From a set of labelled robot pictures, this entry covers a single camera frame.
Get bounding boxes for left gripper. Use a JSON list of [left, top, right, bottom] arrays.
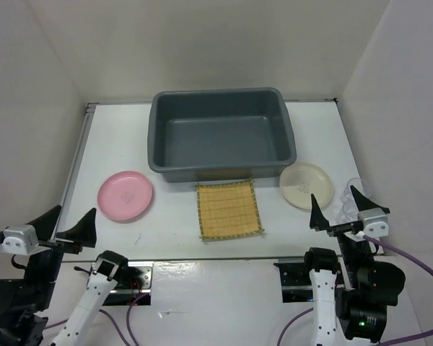
[[25, 203, 97, 309]]

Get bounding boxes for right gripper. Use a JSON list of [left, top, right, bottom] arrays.
[[310, 182, 391, 286]]

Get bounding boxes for cream plate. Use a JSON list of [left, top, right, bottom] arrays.
[[279, 163, 334, 210]]

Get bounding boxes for pink plate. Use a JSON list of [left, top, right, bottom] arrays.
[[97, 171, 153, 221]]

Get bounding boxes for yellow bamboo mat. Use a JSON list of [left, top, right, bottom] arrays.
[[196, 179, 264, 241]]

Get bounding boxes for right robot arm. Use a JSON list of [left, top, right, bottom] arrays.
[[302, 187, 406, 345]]

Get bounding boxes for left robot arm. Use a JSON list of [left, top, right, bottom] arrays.
[[0, 205, 129, 345]]

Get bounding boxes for grey plastic bin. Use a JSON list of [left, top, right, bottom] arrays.
[[147, 87, 297, 182]]

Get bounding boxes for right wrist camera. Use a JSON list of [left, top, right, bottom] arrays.
[[358, 208, 389, 238]]

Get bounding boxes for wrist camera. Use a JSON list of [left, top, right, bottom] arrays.
[[358, 208, 389, 238], [2, 224, 38, 256]]

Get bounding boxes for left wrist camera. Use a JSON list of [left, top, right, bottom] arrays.
[[2, 224, 38, 256]]

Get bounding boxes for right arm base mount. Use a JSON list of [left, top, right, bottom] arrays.
[[274, 257, 346, 303]]

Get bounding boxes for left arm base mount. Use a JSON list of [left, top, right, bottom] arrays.
[[103, 261, 154, 306]]

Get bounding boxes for aluminium table edge rail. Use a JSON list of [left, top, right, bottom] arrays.
[[53, 102, 98, 234]]

